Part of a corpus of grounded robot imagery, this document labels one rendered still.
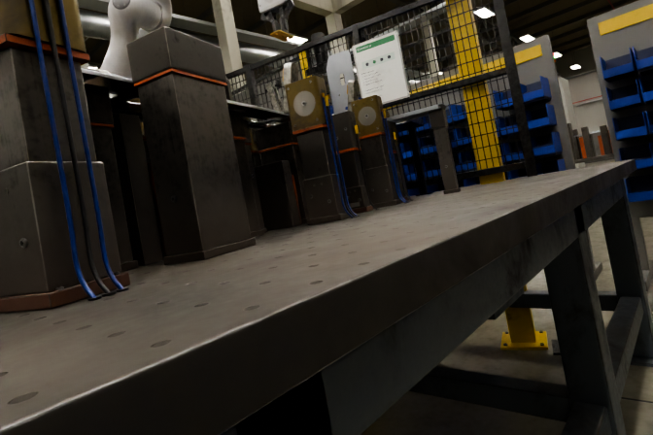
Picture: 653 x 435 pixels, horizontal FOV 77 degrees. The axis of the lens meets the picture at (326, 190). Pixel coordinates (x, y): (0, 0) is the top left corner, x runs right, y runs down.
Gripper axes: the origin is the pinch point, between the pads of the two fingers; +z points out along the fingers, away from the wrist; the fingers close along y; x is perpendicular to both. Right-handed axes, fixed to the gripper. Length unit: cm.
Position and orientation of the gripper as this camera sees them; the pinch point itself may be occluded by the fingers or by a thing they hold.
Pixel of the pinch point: (280, 27)
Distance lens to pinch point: 135.6
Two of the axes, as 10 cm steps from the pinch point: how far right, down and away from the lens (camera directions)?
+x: 4.6, -0.8, 8.8
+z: 1.9, 9.8, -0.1
